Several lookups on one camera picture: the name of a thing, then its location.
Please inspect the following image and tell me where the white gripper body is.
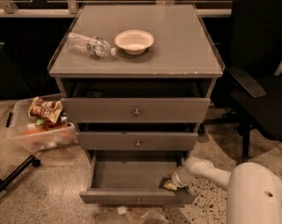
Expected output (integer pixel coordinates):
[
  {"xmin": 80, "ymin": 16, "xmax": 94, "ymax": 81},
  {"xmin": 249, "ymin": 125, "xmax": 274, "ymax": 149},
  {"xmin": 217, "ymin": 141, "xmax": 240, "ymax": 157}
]
[{"xmin": 171, "ymin": 166, "xmax": 195, "ymax": 189}]

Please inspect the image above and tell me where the grey bottom drawer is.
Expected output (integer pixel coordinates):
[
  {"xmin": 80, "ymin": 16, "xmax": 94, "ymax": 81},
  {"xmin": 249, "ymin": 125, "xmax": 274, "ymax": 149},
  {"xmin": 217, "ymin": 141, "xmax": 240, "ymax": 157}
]
[{"xmin": 80, "ymin": 150, "xmax": 194, "ymax": 206}]

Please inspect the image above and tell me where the grey drawer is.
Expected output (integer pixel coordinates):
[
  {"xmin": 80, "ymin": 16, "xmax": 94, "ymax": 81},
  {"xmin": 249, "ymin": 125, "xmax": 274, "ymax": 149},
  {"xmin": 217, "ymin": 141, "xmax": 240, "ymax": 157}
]
[
  {"xmin": 78, "ymin": 123, "xmax": 198, "ymax": 150},
  {"xmin": 60, "ymin": 80, "xmax": 211, "ymax": 124},
  {"xmin": 80, "ymin": 150, "xmax": 194, "ymax": 206}
]

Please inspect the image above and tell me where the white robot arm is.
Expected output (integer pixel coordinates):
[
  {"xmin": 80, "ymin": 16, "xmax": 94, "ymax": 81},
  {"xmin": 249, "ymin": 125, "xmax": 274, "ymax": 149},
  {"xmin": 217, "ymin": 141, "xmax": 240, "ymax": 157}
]
[{"xmin": 164, "ymin": 157, "xmax": 282, "ymax": 224}]

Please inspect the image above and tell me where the grey drawer cabinet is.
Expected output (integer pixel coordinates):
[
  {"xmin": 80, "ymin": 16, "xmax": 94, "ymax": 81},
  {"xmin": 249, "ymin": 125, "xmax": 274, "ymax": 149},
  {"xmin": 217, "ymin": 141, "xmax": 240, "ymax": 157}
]
[{"xmin": 47, "ymin": 4, "xmax": 225, "ymax": 161}]

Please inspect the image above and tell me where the grey middle drawer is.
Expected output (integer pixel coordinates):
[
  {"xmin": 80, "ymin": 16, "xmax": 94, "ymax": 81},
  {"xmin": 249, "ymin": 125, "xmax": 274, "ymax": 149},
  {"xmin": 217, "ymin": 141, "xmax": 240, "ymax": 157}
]
[{"xmin": 78, "ymin": 123, "xmax": 198, "ymax": 150}]

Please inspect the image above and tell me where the grey top drawer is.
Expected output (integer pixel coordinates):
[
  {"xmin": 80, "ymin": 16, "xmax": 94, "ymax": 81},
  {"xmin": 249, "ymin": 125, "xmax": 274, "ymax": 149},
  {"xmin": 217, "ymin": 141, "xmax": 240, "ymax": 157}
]
[{"xmin": 60, "ymin": 80, "xmax": 211, "ymax": 124}]

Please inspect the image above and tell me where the round floor drain cover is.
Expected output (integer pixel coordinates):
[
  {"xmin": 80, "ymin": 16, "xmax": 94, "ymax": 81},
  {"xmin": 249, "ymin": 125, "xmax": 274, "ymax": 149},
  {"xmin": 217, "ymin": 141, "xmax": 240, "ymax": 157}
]
[{"xmin": 128, "ymin": 206, "xmax": 150, "ymax": 219}]

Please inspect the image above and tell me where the small white paper scrap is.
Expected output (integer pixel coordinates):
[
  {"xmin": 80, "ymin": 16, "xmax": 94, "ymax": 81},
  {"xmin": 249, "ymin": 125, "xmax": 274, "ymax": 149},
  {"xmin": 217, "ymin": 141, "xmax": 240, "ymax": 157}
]
[{"xmin": 117, "ymin": 206, "xmax": 126, "ymax": 215}]

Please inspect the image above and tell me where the black office chair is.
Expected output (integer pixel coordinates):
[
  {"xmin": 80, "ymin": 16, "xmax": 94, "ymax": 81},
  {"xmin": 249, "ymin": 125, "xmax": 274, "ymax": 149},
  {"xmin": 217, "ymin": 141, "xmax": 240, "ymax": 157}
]
[{"xmin": 209, "ymin": 0, "xmax": 282, "ymax": 161}]

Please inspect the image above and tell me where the green soda can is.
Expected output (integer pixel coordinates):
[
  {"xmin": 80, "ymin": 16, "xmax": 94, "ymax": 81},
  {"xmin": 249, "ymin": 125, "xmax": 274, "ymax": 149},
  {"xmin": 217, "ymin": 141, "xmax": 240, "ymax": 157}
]
[{"xmin": 60, "ymin": 112, "xmax": 69, "ymax": 125}]

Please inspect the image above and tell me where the brown snack bag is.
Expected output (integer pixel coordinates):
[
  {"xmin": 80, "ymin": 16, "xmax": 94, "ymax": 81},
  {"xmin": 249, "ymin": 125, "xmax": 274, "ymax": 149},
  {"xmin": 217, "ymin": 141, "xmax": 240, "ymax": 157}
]
[{"xmin": 28, "ymin": 97, "xmax": 63, "ymax": 123}]

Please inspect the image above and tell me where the white paper bowl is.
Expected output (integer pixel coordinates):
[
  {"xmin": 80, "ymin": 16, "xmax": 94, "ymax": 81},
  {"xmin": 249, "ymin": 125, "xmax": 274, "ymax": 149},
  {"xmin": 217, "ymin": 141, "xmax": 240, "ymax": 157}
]
[{"xmin": 115, "ymin": 30, "xmax": 154, "ymax": 55}]

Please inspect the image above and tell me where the clear plastic water bottle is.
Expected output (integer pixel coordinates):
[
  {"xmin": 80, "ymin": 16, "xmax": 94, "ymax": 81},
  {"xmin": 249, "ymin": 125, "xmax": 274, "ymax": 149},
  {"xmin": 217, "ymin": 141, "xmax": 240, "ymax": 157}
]
[{"xmin": 67, "ymin": 33, "xmax": 117, "ymax": 58}]

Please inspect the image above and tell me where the clear plastic storage bin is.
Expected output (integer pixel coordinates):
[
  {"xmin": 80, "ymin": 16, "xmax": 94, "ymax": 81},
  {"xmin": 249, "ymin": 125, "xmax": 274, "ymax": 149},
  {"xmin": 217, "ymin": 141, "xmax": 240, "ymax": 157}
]
[{"xmin": 7, "ymin": 98, "xmax": 78, "ymax": 153}]

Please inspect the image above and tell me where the black rolling stand leg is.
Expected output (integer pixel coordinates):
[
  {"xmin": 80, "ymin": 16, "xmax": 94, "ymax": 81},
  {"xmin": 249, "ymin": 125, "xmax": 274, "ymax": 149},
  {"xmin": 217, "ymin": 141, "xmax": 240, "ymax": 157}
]
[{"xmin": 0, "ymin": 155, "xmax": 41, "ymax": 193}]

